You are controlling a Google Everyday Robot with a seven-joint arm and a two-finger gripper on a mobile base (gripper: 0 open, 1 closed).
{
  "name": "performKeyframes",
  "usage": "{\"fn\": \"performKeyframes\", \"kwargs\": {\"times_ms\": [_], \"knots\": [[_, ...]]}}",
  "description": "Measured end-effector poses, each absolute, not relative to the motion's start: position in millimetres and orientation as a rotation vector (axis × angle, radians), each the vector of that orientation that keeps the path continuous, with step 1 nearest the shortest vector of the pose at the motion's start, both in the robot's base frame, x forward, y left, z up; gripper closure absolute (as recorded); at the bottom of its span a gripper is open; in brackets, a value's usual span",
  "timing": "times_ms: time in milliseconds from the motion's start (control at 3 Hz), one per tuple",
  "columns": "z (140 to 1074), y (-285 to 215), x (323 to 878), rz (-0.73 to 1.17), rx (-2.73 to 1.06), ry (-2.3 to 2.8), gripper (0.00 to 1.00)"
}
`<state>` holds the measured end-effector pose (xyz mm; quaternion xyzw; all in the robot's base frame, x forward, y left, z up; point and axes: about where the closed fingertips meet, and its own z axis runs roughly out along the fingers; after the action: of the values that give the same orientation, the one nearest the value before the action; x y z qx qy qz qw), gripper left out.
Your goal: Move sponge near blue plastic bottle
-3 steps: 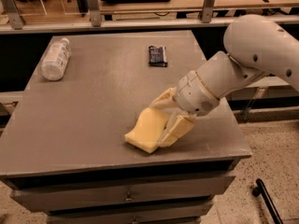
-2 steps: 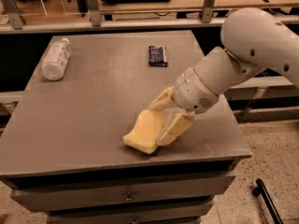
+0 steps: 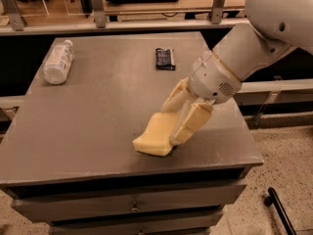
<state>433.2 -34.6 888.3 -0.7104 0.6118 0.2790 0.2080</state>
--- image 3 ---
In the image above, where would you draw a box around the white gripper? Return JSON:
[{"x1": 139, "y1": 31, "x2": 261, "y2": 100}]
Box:
[{"x1": 160, "y1": 50, "x2": 242, "y2": 146}]

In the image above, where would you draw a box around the yellow sponge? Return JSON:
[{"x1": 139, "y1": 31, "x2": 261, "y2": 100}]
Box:
[{"x1": 132, "y1": 113, "x2": 179, "y2": 157}]

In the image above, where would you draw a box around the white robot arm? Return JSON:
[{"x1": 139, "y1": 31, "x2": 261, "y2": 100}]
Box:
[{"x1": 161, "y1": 0, "x2": 313, "y2": 146}]

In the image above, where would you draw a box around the clear plastic water bottle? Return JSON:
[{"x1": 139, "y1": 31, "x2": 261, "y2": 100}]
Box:
[{"x1": 43, "y1": 39, "x2": 74, "y2": 85}]

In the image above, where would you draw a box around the dark blue snack packet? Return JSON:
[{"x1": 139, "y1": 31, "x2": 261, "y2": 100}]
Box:
[{"x1": 156, "y1": 48, "x2": 176, "y2": 71}]

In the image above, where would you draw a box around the upper drawer metal knob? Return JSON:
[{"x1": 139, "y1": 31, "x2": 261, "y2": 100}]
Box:
[{"x1": 130, "y1": 201, "x2": 141, "y2": 213}]

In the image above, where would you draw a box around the upper grey drawer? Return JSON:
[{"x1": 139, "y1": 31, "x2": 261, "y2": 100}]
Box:
[{"x1": 12, "y1": 179, "x2": 246, "y2": 222}]

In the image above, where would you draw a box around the grey drawer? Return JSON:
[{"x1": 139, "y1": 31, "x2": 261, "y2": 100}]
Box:
[
  {"x1": 12, "y1": 179, "x2": 246, "y2": 222},
  {"x1": 49, "y1": 211, "x2": 223, "y2": 235}
]

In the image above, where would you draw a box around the lower grey drawer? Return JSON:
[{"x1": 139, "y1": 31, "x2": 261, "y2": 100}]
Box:
[{"x1": 49, "y1": 211, "x2": 223, "y2": 235}]

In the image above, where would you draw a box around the black floor bar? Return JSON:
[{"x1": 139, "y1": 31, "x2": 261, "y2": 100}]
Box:
[{"x1": 264, "y1": 187, "x2": 297, "y2": 235}]

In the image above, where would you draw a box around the grey drawer cabinet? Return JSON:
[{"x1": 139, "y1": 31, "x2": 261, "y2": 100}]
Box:
[{"x1": 0, "y1": 32, "x2": 262, "y2": 228}]

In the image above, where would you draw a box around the clear acrylic box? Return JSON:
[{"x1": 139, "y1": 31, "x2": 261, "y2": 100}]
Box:
[{"x1": 16, "y1": 0, "x2": 96, "y2": 18}]

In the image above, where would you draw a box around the right metal bracket post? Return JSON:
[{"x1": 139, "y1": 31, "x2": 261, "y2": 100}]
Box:
[{"x1": 209, "y1": 0, "x2": 226, "y2": 24}]

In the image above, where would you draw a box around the metal bracket post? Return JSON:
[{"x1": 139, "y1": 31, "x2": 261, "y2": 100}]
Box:
[
  {"x1": 91, "y1": 0, "x2": 106, "y2": 28},
  {"x1": 209, "y1": 0, "x2": 226, "y2": 24},
  {"x1": 1, "y1": 0, "x2": 26, "y2": 31}
]

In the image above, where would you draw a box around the grey metal rail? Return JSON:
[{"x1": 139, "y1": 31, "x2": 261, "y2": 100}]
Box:
[{"x1": 0, "y1": 18, "x2": 248, "y2": 36}]

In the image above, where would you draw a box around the middle metal bracket post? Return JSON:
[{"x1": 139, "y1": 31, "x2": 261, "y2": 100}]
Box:
[{"x1": 91, "y1": 0, "x2": 106, "y2": 28}]

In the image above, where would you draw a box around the left metal bracket post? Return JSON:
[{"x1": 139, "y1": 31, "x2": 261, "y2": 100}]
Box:
[{"x1": 1, "y1": 0, "x2": 26, "y2": 31}]

